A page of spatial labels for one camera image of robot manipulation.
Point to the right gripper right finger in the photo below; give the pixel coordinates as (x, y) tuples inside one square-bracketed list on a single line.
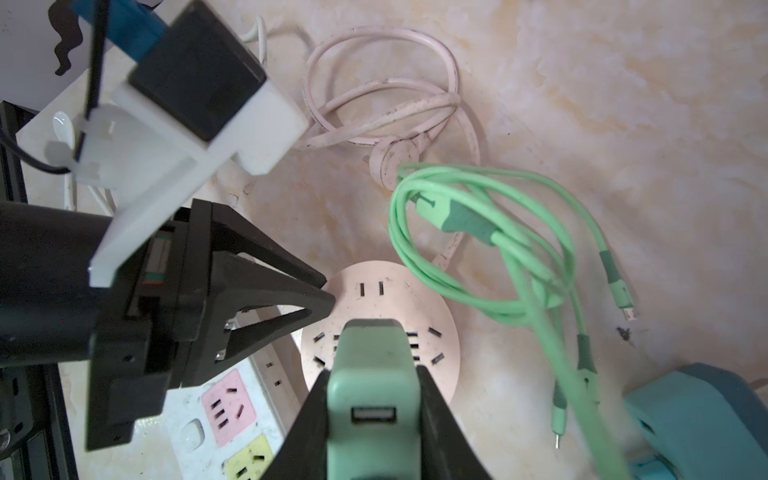
[(445, 452)]

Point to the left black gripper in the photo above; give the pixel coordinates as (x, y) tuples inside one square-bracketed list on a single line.
[(167, 322)]

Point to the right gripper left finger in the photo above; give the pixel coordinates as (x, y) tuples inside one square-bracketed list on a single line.
[(303, 454)]

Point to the light green charger plug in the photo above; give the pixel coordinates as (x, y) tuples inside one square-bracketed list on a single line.
[(373, 404)]

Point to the teal charger plug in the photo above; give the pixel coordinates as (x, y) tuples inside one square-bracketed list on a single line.
[(702, 422)]

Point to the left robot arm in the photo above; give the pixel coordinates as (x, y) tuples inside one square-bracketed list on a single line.
[(48, 307)]

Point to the white multicolour power strip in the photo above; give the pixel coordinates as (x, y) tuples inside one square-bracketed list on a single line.
[(229, 427)]

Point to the round pink socket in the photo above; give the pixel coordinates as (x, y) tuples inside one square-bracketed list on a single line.
[(386, 290)]

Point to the black front base frame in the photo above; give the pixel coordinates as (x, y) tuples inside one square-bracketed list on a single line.
[(35, 435)]

